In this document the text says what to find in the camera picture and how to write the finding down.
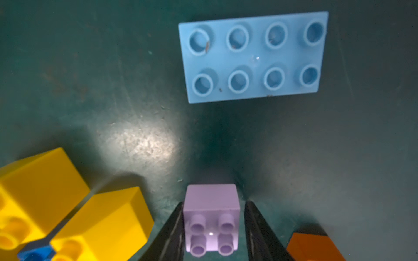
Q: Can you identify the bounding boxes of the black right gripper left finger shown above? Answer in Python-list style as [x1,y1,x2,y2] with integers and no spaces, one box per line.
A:
[139,202,185,261]

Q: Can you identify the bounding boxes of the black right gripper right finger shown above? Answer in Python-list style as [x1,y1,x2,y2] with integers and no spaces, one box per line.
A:
[244,201,294,261]

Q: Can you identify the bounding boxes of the orange lego brick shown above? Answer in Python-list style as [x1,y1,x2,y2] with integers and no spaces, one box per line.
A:
[286,233,345,261]

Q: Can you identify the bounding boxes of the purple lego brick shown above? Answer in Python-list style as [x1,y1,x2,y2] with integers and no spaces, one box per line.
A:
[183,184,241,258]

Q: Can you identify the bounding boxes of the yellow lego brick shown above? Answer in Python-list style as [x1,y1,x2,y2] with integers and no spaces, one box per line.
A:
[1,148,90,250]
[50,187,154,261]

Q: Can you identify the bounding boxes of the blue lego brick centre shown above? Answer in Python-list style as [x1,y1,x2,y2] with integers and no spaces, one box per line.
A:
[17,240,56,261]

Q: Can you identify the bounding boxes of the light blue lego base plate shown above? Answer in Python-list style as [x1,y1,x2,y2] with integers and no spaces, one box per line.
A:
[178,11,329,104]

